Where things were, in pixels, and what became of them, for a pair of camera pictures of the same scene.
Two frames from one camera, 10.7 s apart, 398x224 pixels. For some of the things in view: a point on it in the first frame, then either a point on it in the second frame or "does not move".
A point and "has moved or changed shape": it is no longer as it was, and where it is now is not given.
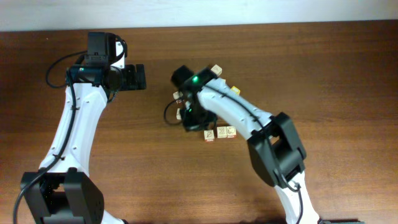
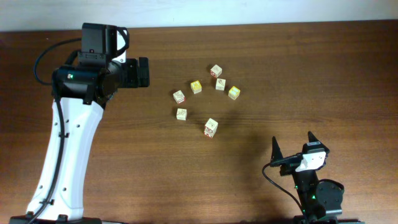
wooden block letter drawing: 221,132 has moved or changed shape
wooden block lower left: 178,115 does not move
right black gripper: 199,121 -> 290,165
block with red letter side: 217,70 does not move
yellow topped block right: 236,91 does not move
